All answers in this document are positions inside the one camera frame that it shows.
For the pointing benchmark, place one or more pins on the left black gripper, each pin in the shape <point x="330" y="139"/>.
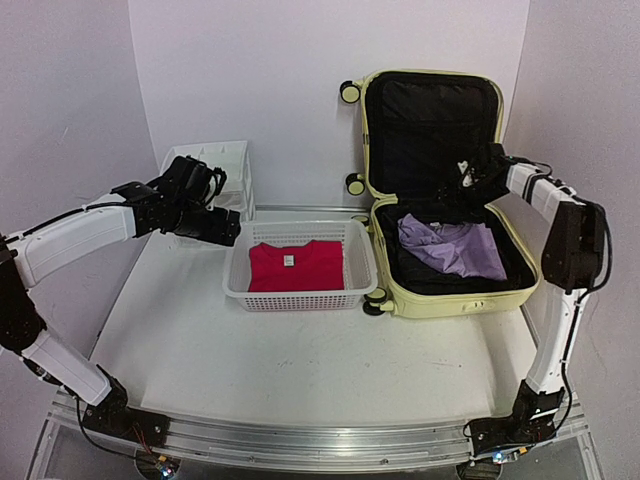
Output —
<point x="231" y="230"/>

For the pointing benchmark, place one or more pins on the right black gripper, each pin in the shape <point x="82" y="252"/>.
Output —
<point x="456" y="197"/>

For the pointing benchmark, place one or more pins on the white plastic drawer organizer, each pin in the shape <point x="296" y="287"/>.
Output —
<point x="232" y="157"/>

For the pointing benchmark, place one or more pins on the purple cloth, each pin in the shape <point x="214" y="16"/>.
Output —
<point x="466" y="249"/>

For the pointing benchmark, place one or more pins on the pale yellow hard suitcase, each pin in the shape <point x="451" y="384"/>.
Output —
<point x="416" y="125"/>

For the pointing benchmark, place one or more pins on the white perforated plastic basket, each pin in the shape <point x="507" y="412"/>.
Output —
<point x="359" y="266"/>

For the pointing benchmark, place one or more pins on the red cloth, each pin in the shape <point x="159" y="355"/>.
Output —
<point x="315" y="266"/>

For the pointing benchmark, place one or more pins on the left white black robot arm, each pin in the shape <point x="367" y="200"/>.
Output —
<point x="178" y="202"/>

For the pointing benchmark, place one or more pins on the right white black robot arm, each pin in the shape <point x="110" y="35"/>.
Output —
<point x="576" y="262"/>

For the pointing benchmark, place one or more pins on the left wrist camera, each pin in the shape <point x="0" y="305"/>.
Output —
<point x="216" y="185"/>

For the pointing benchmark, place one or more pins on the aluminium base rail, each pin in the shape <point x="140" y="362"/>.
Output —
<point x="308" y="449"/>

